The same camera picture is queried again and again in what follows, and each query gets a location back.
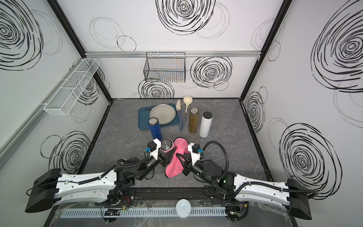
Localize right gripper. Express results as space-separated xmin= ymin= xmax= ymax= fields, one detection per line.
xmin=177 ymin=152 xmax=215 ymax=186

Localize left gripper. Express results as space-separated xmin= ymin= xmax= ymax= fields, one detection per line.
xmin=137 ymin=138 xmax=176 ymax=182

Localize pink microfiber cloth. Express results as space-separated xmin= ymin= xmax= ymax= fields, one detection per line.
xmin=165 ymin=138 xmax=190 ymax=178

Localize pink thermos steel lid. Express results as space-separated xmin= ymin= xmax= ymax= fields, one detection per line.
xmin=159 ymin=138 xmax=175 ymax=159

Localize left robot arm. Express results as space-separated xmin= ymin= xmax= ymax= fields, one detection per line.
xmin=25 ymin=148 xmax=176 ymax=213

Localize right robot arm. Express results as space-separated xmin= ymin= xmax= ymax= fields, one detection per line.
xmin=176 ymin=141 xmax=318 ymax=220

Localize blue thermos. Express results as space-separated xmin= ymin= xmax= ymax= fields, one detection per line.
xmin=148 ymin=117 xmax=163 ymax=141

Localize gold thermos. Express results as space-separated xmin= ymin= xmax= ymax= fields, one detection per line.
xmin=188 ymin=107 xmax=199 ymax=134

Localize white thermos black lid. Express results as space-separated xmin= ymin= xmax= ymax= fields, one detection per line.
xmin=199 ymin=111 xmax=213 ymax=138

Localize white round cap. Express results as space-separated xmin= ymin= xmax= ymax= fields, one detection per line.
xmin=175 ymin=199 xmax=192 ymax=218

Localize grey round plate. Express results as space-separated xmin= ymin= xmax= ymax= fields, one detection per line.
xmin=149 ymin=104 xmax=176 ymax=125

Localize teal plastic tray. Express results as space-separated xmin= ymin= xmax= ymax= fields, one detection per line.
xmin=138 ymin=104 xmax=179 ymax=130

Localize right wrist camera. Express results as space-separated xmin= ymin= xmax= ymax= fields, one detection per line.
xmin=188 ymin=143 xmax=203 ymax=166

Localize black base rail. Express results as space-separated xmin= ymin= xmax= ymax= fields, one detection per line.
xmin=100 ymin=186 xmax=249 ymax=208

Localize cream spatula blue handle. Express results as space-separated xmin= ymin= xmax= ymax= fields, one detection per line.
xmin=176 ymin=100 xmax=183 ymax=131

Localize cream ladle grey handle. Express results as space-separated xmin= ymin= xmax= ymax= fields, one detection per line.
xmin=182 ymin=96 xmax=193 ymax=126

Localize white slotted cable duct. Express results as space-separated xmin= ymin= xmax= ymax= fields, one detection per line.
xmin=61 ymin=207 xmax=227 ymax=218

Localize black wire basket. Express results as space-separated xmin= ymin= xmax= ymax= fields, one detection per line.
xmin=143 ymin=57 xmax=186 ymax=83

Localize aluminium wall rail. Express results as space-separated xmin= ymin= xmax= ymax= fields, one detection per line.
xmin=85 ymin=50 xmax=261 ymax=58

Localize white wire rack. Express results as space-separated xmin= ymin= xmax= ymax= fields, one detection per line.
xmin=43 ymin=58 xmax=99 ymax=116

